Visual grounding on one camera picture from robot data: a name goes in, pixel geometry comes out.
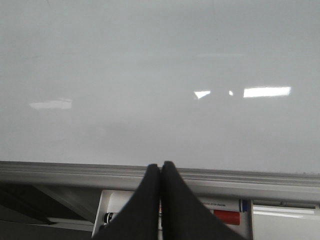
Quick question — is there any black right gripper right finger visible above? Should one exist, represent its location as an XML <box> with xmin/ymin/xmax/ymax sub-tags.
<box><xmin>161</xmin><ymin>161</ymin><xmax>244</xmax><ymax>240</ymax></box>

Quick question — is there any white eraser tray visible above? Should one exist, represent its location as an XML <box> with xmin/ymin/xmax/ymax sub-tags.
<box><xmin>92</xmin><ymin>190</ymin><xmax>254</xmax><ymax>240</ymax></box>

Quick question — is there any black capped marker in tray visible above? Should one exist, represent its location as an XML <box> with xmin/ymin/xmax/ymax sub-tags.
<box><xmin>103</xmin><ymin>212</ymin><xmax>118</xmax><ymax>225</ymax></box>

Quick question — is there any grey aluminium whiteboard frame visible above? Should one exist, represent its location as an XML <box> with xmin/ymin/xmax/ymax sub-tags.
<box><xmin>0</xmin><ymin>161</ymin><xmax>320</xmax><ymax>203</ymax></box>

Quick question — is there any white whiteboard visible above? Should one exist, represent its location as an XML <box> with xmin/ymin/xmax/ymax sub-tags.
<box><xmin>0</xmin><ymin>0</ymin><xmax>320</xmax><ymax>174</ymax></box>

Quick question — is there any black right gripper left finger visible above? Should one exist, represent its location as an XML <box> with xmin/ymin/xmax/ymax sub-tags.
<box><xmin>91</xmin><ymin>164</ymin><xmax>160</xmax><ymax>240</ymax></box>

